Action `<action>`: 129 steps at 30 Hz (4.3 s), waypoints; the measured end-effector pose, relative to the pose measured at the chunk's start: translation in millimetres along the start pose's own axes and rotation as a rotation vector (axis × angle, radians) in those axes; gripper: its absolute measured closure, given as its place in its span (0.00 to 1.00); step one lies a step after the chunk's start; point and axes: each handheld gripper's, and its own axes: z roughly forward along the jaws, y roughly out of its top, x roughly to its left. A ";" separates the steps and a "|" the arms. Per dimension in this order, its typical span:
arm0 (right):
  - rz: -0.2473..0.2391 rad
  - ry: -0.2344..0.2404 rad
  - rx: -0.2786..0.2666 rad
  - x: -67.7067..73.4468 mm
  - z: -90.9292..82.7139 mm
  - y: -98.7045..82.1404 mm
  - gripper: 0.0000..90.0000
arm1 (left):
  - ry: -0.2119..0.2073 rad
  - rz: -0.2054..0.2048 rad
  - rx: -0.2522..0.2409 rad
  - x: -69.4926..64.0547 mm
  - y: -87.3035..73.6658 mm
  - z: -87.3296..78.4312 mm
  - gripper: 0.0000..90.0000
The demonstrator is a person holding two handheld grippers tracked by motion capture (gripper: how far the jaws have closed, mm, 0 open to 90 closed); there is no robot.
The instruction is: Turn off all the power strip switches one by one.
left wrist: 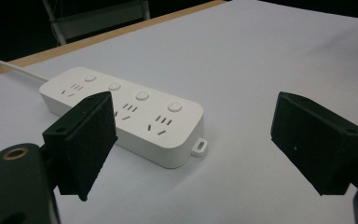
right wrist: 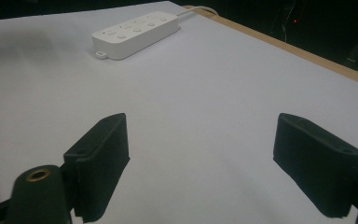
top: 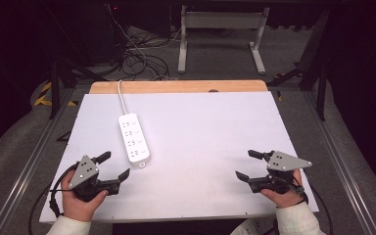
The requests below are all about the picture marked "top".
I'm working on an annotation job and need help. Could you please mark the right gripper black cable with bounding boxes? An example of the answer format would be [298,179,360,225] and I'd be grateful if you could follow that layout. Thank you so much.
[302,169,335,235]

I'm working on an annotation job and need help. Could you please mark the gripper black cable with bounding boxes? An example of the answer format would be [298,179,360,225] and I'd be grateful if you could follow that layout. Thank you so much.
[27,162,80,235]
[302,169,335,235]

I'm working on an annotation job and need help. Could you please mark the person's left hand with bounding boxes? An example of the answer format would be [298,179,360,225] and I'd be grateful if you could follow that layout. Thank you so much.
[60,169,110,223]

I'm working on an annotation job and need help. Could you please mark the black metal stand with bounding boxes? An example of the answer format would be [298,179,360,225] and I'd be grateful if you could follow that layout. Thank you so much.
[47,58,111,120]
[267,9,332,122]

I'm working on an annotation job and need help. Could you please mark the aluminium floor rail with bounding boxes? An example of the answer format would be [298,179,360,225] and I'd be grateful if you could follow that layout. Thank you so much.
[302,89,376,235]
[0,87,77,235]

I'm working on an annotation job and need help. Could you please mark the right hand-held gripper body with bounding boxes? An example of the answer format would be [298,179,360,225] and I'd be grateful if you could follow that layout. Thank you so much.
[250,150,313,196]

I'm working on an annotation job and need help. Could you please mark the person's right hand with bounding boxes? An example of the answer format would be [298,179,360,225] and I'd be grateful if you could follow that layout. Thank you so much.
[259,168,308,210]

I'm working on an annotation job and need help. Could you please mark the white metal desk frame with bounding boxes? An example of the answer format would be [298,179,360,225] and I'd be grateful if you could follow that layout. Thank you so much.
[176,4,271,76]

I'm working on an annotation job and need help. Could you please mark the person's right white sleeve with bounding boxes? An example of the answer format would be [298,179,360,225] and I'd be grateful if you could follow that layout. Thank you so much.
[230,201,327,235]

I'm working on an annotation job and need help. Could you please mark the person's left white sleeve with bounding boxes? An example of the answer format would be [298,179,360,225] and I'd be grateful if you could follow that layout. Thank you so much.
[46,214,93,235]

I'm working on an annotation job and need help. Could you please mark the yellow black hazard tape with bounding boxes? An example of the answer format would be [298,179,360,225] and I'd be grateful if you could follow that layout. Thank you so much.
[33,80,79,108]

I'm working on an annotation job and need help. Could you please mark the white power strip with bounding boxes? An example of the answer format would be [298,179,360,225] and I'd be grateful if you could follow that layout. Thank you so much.
[117,112,152,169]

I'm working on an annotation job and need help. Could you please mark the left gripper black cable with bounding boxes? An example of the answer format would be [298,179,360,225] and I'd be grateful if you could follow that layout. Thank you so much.
[27,162,80,235]

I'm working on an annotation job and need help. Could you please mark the white power strip cable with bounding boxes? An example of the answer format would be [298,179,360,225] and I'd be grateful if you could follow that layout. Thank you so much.
[117,79,129,116]

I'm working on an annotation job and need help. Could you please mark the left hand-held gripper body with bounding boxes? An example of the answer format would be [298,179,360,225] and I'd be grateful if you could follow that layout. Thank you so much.
[68,155,122,203]

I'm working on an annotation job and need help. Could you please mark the black equipment case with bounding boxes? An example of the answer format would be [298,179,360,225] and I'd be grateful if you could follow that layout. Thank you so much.
[45,2,128,67]

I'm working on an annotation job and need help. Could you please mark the bundle of black floor cables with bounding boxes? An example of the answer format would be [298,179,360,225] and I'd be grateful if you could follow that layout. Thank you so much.
[118,27,184,82]

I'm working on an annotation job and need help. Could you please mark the person's white sleeve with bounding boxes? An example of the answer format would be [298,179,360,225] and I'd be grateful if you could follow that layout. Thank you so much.
[46,214,93,235]
[230,201,327,235]

